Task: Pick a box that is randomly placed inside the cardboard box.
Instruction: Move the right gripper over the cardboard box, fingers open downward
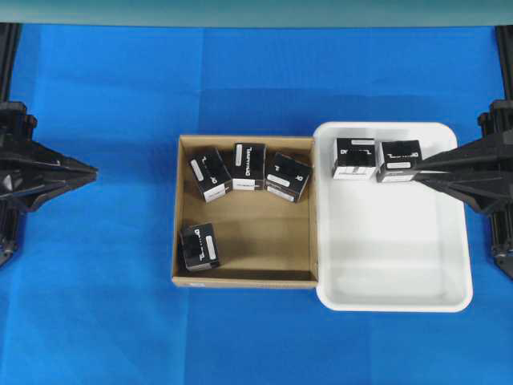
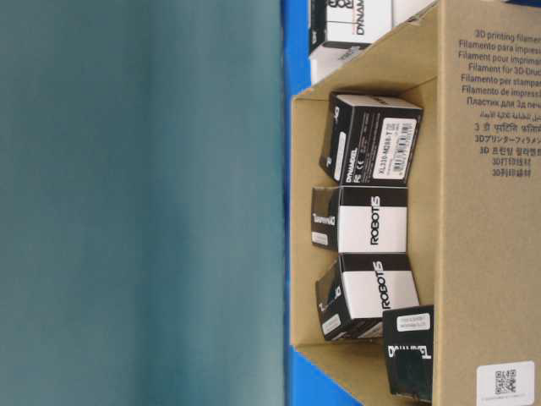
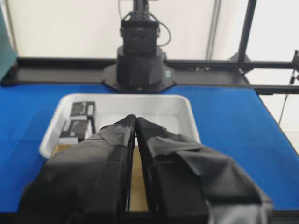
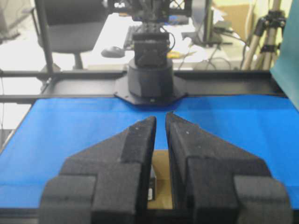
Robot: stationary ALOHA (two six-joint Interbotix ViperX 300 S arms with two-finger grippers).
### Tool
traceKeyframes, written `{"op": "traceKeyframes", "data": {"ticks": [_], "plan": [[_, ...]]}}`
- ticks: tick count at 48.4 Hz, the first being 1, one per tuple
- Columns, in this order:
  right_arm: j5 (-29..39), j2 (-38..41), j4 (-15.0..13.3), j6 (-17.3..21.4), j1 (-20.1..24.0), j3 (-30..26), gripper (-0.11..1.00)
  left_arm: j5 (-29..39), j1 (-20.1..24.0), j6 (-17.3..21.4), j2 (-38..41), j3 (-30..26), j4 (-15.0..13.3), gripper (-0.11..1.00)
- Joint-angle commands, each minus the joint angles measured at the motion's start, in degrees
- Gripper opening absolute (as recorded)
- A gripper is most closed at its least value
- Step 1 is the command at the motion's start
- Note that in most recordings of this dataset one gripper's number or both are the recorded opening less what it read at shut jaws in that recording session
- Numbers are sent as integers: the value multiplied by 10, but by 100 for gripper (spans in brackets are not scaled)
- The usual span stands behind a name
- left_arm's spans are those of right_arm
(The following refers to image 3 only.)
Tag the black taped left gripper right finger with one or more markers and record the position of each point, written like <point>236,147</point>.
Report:
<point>189,183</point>

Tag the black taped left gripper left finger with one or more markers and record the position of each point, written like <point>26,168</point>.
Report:
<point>85,184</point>

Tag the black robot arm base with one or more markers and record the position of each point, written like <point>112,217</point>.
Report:
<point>140,66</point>

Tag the brown cardboard box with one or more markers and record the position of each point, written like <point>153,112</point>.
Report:
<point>136,177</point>

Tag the black box in tray near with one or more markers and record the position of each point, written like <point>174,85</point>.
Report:
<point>75,131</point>

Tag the black box in tray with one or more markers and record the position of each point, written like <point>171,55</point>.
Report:
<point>75,131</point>
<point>83,110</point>

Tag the black box in tray far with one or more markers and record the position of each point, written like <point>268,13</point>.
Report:
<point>83,110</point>

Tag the white plastic tray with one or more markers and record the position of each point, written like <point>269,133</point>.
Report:
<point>173,112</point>

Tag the blue table mat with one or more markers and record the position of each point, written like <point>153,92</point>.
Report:
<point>232,121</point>

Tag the black metal frame rail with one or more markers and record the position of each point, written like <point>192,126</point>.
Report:
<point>220,73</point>

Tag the black vertical frame post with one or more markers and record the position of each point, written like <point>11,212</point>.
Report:
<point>240,55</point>

